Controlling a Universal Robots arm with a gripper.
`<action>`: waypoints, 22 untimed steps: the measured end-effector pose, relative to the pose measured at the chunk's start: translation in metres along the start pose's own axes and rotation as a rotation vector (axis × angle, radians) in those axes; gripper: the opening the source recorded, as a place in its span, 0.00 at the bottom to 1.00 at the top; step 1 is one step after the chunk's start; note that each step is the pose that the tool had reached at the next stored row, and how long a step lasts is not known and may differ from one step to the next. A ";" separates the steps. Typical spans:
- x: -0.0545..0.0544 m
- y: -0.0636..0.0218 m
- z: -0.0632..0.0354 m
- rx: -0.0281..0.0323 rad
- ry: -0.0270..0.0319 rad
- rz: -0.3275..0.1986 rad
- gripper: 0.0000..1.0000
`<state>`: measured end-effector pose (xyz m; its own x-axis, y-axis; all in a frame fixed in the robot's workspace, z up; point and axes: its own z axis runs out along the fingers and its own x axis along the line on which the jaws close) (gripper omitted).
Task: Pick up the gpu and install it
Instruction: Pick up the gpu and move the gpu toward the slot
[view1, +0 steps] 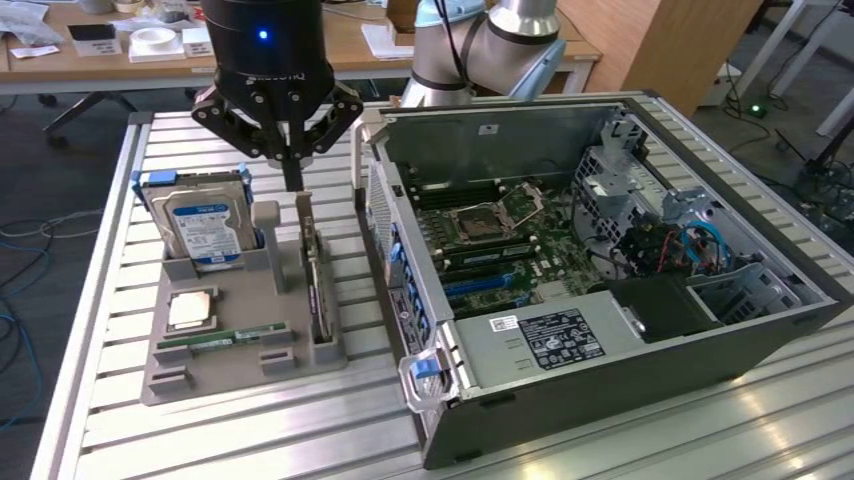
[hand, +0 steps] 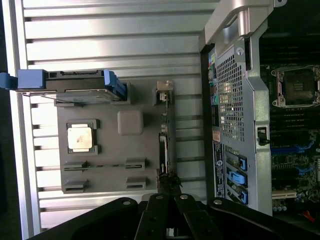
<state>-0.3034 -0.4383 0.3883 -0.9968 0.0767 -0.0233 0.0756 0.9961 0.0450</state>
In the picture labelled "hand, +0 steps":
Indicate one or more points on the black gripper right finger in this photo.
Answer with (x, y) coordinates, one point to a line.
(195, 217)

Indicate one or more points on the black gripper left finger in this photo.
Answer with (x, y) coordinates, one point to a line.
(152, 217)

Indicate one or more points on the blue card retention clip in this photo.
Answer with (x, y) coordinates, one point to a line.
(236, 178)
(243, 197)
(243, 163)

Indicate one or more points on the green RAM stick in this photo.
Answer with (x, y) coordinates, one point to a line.
(105, 165)

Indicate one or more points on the grey parts rack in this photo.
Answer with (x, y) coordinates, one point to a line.
(107, 150)

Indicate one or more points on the white expansion slot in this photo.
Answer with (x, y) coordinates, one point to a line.
(283, 194)

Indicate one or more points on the silver CPU chip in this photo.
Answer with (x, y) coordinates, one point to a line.
(79, 138)

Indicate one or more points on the green motherboard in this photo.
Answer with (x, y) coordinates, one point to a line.
(287, 162)

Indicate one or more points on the long blue expansion slot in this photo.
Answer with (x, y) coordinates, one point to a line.
(287, 150)

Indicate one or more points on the open grey PC case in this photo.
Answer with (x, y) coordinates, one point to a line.
(260, 100)

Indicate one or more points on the hard disk with blue carrier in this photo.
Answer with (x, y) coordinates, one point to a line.
(75, 83)

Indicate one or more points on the CPU socket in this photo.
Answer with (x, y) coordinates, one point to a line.
(298, 86)

